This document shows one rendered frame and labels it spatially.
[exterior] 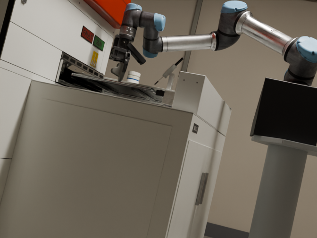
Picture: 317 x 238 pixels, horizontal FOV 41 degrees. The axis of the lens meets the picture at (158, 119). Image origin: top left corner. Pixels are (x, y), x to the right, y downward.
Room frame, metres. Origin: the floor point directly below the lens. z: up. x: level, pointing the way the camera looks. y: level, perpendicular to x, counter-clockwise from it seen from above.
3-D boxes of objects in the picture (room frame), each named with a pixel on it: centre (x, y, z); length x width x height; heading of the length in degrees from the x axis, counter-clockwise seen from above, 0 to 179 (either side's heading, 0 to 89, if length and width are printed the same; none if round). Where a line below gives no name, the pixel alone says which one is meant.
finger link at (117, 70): (1.94, 0.23, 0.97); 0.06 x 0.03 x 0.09; 108
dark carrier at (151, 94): (1.91, 0.17, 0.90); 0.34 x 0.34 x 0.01; 74
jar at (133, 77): (2.41, 0.19, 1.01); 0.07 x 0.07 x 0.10
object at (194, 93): (1.75, -0.16, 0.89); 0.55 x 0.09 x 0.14; 164
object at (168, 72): (2.12, 0.00, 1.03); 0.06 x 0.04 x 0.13; 74
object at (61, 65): (1.96, 0.38, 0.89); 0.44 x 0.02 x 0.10; 164
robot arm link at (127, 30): (1.95, 0.23, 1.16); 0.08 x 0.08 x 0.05
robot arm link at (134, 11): (1.96, 0.22, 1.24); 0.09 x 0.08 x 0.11; 82
